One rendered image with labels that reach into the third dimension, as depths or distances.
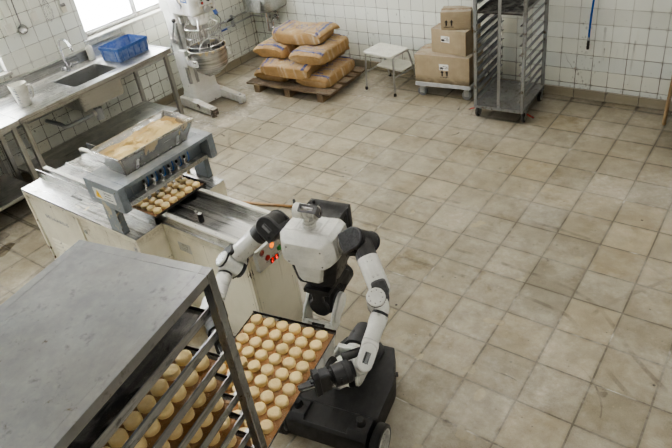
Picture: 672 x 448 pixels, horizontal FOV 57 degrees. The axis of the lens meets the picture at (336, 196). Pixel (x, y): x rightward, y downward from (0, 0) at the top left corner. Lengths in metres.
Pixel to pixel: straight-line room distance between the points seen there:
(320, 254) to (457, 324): 1.57
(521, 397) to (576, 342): 0.53
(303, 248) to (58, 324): 1.23
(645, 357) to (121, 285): 2.99
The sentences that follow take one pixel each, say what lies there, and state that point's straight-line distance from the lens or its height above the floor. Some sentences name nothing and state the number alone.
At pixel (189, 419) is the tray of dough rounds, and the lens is 1.89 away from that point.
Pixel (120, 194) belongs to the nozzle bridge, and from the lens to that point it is 3.58.
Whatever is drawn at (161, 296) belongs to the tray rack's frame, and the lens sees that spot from 1.65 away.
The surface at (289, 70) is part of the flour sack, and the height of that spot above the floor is 0.35.
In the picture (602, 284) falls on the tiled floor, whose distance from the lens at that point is 4.34.
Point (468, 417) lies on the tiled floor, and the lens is 3.53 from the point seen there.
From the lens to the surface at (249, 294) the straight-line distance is 3.54.
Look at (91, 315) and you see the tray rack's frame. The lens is 1.68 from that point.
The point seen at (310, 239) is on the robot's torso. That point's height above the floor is 1.27.
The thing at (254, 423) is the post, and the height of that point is 1.20.
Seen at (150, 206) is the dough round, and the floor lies 0.92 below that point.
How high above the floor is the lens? 2.82
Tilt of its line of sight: 33 degrees down
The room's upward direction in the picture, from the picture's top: 9 degrees counter-clockwise
